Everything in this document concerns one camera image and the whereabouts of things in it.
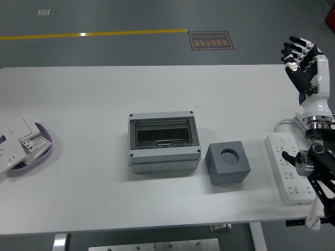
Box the white wall socket plate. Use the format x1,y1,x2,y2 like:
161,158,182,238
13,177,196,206
0,135,27,175

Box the grey box with clear lid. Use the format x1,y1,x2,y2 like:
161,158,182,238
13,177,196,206
127,110,202,174

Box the white table leg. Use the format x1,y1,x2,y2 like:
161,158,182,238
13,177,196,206
248,222,268,251
53,233,69,251

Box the brown floor sign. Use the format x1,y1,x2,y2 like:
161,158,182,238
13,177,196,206
187,31,236,51

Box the metal base plate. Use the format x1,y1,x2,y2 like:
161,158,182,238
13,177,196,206
88,238,220,251

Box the white power strip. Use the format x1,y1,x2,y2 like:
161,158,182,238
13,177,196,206
264,132,317,206

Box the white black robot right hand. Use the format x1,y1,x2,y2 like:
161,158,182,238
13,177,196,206
281,36,334,123

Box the white wall switch plate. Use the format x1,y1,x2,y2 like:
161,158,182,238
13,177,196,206
0,117,42,140

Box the grey cube with round hole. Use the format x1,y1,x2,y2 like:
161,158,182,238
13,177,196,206
205,141,252,186

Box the metal table bracket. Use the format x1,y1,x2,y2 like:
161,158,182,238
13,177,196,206
210,223,232,233

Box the red object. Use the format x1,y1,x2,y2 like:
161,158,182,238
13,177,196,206
324,4,335,28

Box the white terminal block part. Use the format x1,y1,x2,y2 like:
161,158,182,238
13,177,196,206
18,135,51,164

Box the purple tray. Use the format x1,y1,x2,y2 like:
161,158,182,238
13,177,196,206
7,122,54,178

